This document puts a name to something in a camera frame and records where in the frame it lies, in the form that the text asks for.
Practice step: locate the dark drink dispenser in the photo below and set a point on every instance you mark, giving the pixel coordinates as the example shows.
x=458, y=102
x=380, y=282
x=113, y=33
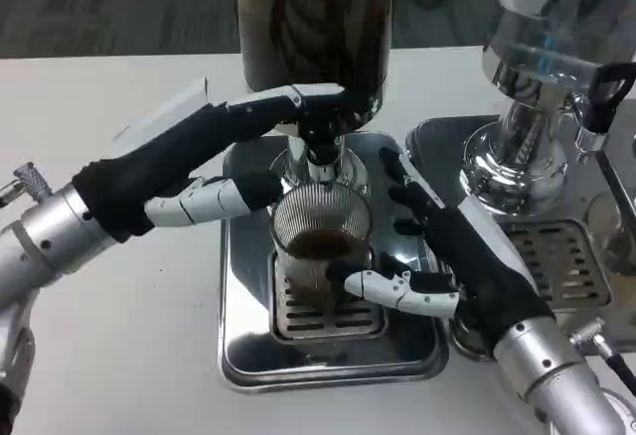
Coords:
x=318, y=23

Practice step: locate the black tap of clear dispenser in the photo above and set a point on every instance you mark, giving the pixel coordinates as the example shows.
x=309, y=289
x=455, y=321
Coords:
x=601, y=102

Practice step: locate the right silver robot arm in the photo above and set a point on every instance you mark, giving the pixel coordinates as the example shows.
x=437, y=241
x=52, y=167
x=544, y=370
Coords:
x=546, y=370

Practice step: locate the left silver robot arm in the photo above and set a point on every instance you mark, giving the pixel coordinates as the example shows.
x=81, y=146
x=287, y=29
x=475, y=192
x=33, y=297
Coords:
x=49, y=236

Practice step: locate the clear ribbed glass cup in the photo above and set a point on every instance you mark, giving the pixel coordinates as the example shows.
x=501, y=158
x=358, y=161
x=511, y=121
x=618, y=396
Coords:
x=323, y=246

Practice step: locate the steel tray under clear dispenser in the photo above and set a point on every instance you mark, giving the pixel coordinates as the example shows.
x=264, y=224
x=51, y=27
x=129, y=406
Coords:
x=447, y=142

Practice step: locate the steel grid under dark dispenser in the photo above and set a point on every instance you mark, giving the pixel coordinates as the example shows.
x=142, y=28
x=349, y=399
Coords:
x=330, y=324

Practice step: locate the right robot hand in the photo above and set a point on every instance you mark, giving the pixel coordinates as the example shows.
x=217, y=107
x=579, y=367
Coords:
x=477, y=266

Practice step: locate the clear steel drink dispenser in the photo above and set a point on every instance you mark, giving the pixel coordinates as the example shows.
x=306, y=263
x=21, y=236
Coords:
x=526, y=82

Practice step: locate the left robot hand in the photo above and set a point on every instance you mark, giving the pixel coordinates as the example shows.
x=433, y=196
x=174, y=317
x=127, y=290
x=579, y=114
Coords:
x=149, y=162

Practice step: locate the steel tray under dark dispenser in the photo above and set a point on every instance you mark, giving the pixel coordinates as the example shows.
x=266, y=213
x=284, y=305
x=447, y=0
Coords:
x=248, y=355

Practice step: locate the steel grid under clear dispenser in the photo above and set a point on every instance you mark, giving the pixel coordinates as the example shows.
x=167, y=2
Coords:
x=561, y=256

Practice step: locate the black tap of dark dispenser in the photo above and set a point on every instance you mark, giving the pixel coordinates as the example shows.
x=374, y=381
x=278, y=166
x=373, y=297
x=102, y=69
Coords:
x=323, y=152

